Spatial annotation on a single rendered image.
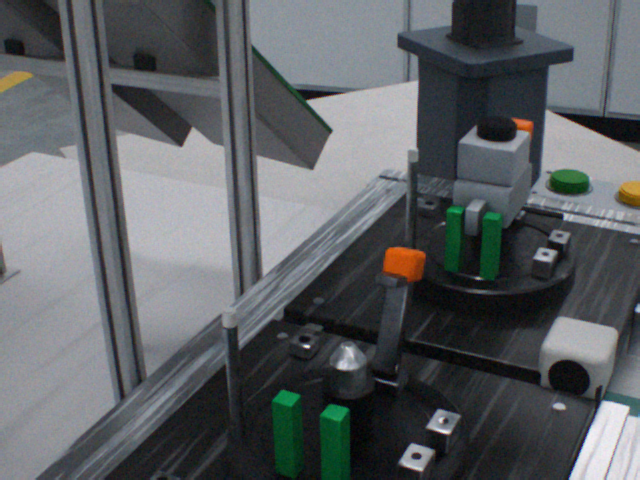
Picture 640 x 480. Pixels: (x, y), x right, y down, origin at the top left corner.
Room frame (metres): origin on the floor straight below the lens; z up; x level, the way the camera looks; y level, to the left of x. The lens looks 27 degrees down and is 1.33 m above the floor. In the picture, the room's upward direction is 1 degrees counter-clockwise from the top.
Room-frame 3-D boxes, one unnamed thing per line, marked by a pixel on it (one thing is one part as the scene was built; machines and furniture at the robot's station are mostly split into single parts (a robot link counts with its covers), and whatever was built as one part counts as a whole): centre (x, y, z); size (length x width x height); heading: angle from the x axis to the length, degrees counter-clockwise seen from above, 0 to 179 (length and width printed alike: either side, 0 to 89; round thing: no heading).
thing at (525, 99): (1.02, -0.19, 0.96); 0.15 x 0.15 x 0.20; 27
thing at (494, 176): (0.65, -0.13, 1.06); 0.08 x 0.04 x 0.07; 152
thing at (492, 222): (0.61, -0.12, 1.01); 0.01 x 0.01 x 0.05; 62
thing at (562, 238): (0.64, -0.19, 1.00); 0.02 x 0.01 x 0.02; 152
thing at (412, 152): (0.65, -0.07, 1.03); 0.01 x 0.01 x 0.08; 62
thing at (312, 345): (0.55, 0.01, 0.98); 0.02 x 0.02 x 0.01; 62
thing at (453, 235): (0.62, -0.10, 1.01); 0.01 x 0.01 x 0.05; 62
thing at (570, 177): (0.84, -0.25, 0.96); 0.04 x 0.04 x 0.02
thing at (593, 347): (0.52, -0.17, 0.97); 0.05 x 0.05 x 0.04; 62
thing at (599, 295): (0.65, -0.13, 0.96); 0.24 x 0.24 x 0.02; 62
